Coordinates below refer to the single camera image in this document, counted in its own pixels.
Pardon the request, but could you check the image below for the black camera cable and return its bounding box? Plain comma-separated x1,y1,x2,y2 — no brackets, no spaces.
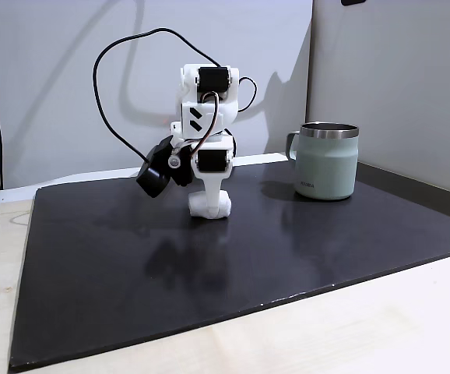
92,26,222,164

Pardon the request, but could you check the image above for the black camera box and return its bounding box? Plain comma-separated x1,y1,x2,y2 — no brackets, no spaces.
135,135,195,199

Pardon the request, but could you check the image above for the pale green steel-rimmed mug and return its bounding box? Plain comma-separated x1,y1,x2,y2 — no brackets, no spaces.
286,122,360,202

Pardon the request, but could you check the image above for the white gauze roll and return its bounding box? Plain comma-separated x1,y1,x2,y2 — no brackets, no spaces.
188,190,233,220

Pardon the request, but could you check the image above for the black table mat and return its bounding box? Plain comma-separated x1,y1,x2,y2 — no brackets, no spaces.
7,159,450,370

